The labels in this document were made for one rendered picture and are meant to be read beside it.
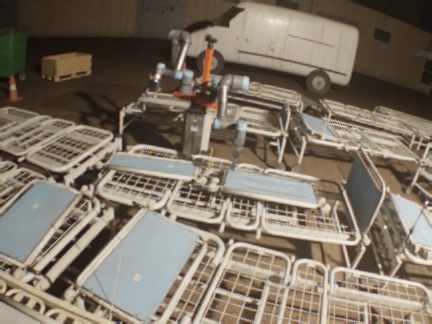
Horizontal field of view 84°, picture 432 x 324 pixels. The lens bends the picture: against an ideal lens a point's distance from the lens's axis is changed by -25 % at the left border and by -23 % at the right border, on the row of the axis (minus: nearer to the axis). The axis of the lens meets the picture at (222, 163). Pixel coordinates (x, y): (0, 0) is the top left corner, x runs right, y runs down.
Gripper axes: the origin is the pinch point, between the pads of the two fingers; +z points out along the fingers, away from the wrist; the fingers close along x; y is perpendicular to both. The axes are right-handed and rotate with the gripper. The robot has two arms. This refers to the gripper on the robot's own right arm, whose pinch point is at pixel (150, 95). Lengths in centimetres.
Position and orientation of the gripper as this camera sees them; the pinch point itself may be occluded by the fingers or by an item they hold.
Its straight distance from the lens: 280.5
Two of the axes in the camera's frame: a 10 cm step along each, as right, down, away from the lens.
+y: 5.5, 1.2, 8.2
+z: -2.9, 9.5, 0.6
